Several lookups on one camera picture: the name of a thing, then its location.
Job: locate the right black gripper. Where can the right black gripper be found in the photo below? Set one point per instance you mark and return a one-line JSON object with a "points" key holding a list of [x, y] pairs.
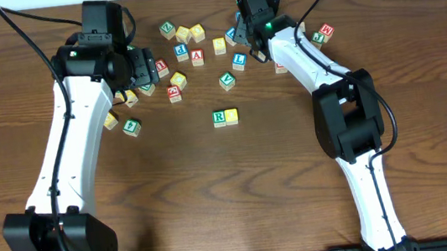
{"points": [[238, 34]]}

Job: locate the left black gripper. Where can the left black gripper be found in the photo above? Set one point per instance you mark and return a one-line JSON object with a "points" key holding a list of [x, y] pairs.
{"points": [[145, 67]]}

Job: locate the yellow O block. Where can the yellow O block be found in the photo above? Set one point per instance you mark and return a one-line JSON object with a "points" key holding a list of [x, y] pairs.
{"points": [[231, 116]]}

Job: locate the green R block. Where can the green R block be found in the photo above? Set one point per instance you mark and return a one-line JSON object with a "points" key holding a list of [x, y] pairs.
{"points": [[219, 119]]}

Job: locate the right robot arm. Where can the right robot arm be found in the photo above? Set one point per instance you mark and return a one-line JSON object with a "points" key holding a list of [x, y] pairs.
{"points": [[347, 119]]}

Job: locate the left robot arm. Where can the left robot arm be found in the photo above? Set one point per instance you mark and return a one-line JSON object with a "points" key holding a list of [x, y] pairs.
{"points": [[60, 212]]}

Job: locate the green N block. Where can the green N block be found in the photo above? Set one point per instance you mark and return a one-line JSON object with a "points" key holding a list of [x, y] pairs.
{"points": [[147, 90]]}

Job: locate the red U block left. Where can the red U block left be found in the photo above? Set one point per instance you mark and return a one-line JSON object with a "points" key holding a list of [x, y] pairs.
{"points": [[162, 67]]}

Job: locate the red u block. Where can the red u block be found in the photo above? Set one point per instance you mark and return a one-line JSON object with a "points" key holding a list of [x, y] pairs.
{"points": [[162, 67], [280, 69]]}

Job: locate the blue D block top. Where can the blue D block top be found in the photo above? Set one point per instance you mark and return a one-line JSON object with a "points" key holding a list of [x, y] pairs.
{"points": [[238, 15]]}

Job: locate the blue I block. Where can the blue I block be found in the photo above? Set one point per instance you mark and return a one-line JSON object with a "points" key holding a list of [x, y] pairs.
{"points": [[261, 56]]}

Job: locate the yellow centre block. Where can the yellow centre block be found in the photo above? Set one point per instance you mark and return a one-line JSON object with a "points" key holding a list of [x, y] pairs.
{"points": [[219, 46]]}

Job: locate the blue L block lower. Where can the blue L block lower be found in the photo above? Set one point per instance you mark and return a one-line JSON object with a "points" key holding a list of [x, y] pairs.
{"points": [[239, 61]]}

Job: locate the yellow K block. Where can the yellow K block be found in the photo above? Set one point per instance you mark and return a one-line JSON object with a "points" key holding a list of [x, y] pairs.
{"points": [[131, 98]]}

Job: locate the yellow C block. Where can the yellow C block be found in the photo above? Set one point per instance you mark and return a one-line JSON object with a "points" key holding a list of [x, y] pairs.
{"points": [[178, 79]]}

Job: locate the red E block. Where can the red E block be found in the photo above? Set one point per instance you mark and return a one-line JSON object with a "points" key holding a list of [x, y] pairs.
{"points": [[174, 94]]}

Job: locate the blue P block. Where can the blue P block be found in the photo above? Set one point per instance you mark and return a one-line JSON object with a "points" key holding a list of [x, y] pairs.
{"points": [[181, 52]]}

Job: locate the yellow block top right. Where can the yellow block top right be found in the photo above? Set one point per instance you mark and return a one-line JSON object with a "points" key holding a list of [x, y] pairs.
{"points": [[197, 33]]}

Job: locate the green Z block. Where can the green Z block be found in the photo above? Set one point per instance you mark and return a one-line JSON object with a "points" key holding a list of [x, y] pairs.
{"points": [[167, 29]]}

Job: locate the red U block right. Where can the red U block right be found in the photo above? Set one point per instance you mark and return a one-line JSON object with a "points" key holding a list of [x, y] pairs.
{"points": [[280, 69]]}

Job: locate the green V block centre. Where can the green V block centre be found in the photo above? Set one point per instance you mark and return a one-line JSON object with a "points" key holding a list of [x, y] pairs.
{"points": [[227, 81]]}

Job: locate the red A block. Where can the red A block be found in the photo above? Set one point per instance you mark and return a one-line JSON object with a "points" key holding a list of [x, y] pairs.
{"points": [[197, 57]]}

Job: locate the yellow S block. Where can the yellow S block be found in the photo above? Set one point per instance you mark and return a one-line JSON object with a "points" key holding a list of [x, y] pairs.
{"points": [[183, 34]]}

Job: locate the green 4 block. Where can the green 4 block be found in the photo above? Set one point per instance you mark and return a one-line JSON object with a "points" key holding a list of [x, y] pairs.
{"points": [[132, 127]]}

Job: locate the white X block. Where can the white X block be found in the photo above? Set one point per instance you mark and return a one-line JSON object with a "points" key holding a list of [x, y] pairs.
{"points": [[302, 27]]}

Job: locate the yellow G block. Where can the yellow G block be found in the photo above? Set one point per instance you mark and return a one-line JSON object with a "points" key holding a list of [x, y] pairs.
{"points": [[111, 121]]}

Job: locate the green J block right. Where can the green J block right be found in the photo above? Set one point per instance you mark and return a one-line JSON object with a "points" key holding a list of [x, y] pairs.
{"points": [[317, 40]]}

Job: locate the red M block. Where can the red M block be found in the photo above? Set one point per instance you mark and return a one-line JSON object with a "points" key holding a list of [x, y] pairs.
{"points": [[327, 30]]}

